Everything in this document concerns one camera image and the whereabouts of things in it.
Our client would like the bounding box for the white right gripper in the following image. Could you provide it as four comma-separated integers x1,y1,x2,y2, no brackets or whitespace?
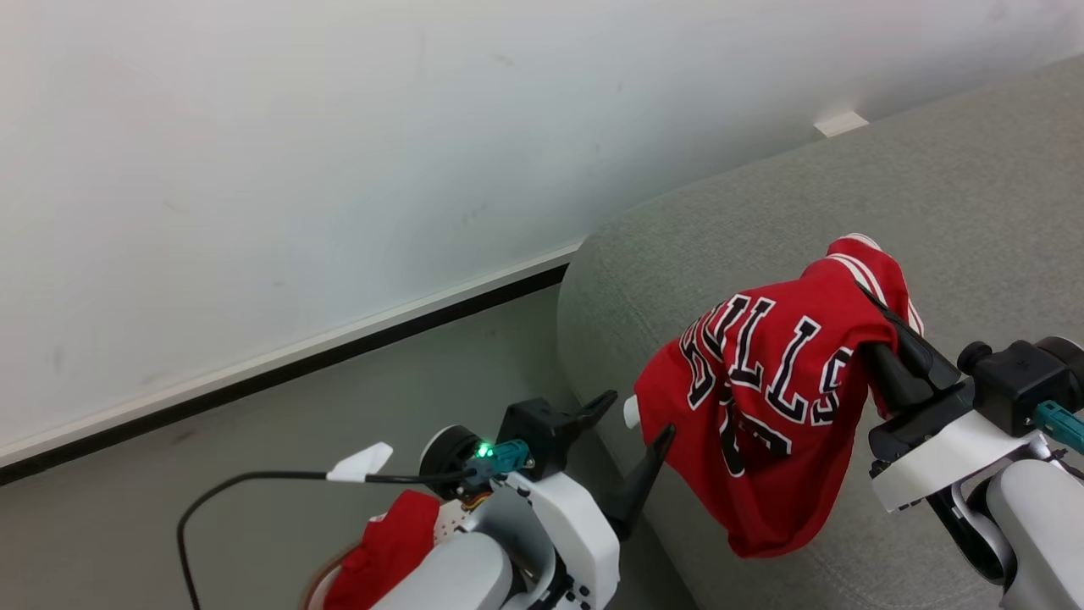
857,286,1047,514

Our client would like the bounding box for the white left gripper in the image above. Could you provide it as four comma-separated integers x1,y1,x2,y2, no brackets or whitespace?
489,391,676,610

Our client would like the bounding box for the red Bulls basketball jersey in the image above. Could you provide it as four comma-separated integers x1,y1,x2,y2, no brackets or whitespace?
633,234,926,559

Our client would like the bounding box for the white perforated laundry basket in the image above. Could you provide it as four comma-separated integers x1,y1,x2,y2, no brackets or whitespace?
299,396,642,610

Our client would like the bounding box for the grey fabric sofa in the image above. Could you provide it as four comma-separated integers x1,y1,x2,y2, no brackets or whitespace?
556,55,1084,610

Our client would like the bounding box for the plain red garment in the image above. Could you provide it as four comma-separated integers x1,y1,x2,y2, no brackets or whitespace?
324,489,443,610

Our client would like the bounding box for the white and black baseboard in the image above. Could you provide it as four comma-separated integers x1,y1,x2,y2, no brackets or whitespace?
0,240,585,488

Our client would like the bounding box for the teal left camera connector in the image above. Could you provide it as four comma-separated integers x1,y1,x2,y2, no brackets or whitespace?
473,439,534,477

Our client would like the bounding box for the teal camera connector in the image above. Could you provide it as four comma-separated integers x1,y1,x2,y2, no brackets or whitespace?
473,439,534,477
1035,401,1084,454

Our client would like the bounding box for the teal right camera connector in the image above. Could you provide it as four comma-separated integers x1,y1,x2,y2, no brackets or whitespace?
1035,401,1084,454

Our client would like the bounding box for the white cable tag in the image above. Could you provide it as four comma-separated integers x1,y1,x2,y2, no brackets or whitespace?
326,442,395,484

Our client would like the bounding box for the small white wall block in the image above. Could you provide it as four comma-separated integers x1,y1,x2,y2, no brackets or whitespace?
813,110,871,138

